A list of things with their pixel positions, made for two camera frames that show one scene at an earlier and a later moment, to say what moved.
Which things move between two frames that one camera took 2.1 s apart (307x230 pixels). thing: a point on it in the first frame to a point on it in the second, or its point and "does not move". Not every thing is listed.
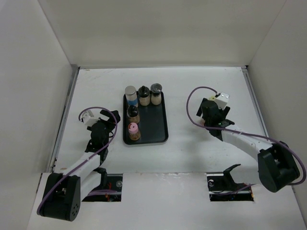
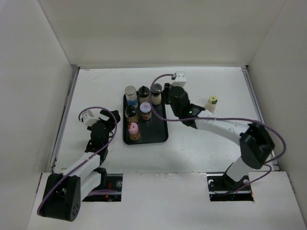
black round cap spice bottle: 132,112 does not move
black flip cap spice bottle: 156,98 does not move
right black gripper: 224,112 to 166,93
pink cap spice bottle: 134,133 does not move
